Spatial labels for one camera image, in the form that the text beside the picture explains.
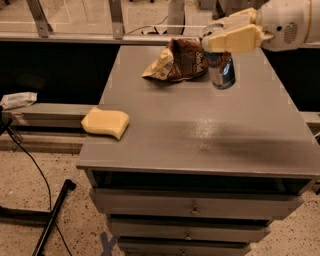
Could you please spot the grey low bench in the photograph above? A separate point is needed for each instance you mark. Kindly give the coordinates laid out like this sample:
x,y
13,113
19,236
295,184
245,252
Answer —
x,y
48,115

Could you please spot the grey drawer cabinet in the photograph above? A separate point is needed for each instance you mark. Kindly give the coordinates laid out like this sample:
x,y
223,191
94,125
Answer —
x,y
198,171

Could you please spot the grey metal railing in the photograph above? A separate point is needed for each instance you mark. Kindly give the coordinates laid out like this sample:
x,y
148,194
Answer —
x,y
150,22

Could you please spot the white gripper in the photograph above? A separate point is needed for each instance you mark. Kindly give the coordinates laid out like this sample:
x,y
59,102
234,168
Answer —
x,y
284,27

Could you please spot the white tissue packet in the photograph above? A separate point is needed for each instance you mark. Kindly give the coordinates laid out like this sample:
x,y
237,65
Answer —
x,y
17,100

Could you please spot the black stand leg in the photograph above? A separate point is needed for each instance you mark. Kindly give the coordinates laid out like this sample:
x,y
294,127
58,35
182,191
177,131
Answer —
x,y
43,219

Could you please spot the blue silver redbull can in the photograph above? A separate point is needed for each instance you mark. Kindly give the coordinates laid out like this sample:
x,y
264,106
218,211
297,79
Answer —
x,y
221,70

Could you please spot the yellow sponge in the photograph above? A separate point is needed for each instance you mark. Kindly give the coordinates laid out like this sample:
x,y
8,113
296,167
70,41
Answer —
x,y
105,122

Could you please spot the brown chip bag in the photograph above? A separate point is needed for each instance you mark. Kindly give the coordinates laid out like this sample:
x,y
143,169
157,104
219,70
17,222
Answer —
x,y
182,59

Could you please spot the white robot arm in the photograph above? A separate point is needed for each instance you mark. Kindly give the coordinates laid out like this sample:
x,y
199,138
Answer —
x,y
314,30

